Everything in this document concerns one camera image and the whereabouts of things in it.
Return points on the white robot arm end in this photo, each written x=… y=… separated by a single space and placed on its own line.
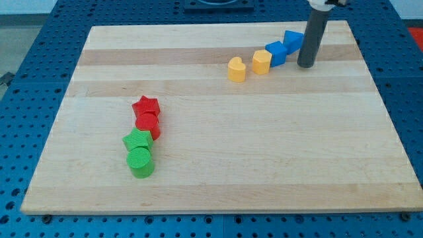
x=327 y=5

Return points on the wooden board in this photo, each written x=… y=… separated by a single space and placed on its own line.
x=295 y=140

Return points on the yellow heart block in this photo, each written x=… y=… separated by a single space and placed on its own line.
x=236 y=70

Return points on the red cylinder block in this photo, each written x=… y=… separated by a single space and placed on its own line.
x=148 y=122

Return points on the red star block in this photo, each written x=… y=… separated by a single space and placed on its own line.
x=146 y=105

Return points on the green star block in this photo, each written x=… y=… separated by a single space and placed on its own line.
x=138 y=138

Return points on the yellow hexagon block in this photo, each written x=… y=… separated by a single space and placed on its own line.
x=261 y=62

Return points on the green cylinder block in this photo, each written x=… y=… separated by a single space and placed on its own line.
x=140 y=162

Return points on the blue cube block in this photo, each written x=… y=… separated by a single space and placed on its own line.
x=279 y=53

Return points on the blue angled block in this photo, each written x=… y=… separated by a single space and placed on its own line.
x=292 y=41

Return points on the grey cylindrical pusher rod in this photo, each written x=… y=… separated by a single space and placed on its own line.
x=313 y=35

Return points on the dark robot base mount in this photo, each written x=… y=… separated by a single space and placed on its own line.
x=196 y=6

